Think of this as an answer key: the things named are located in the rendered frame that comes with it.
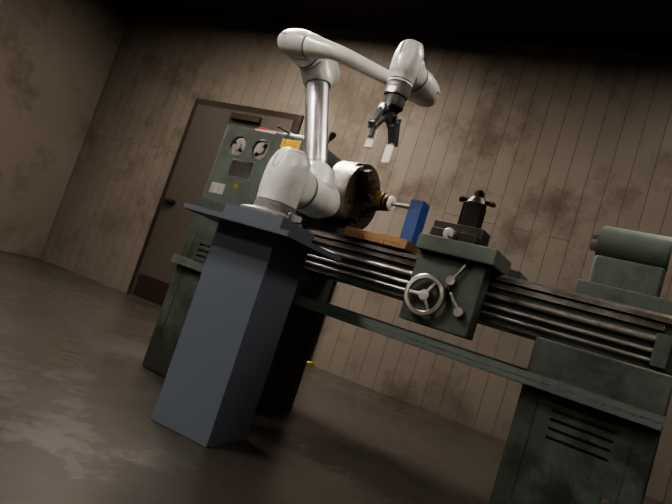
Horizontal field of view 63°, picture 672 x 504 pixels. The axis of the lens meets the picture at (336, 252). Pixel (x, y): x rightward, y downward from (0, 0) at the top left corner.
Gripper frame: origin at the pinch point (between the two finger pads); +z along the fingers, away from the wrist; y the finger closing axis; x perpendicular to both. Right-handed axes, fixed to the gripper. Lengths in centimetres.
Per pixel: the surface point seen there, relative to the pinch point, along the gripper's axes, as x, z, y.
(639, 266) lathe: 82, 10, -49
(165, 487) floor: -1, 111, 46
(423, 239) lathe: 14.0, 21.2, -27.1
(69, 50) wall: -505, -115, -149
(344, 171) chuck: -40, -4, -43
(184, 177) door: -345, -18, -219
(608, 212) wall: 40, -71, -272
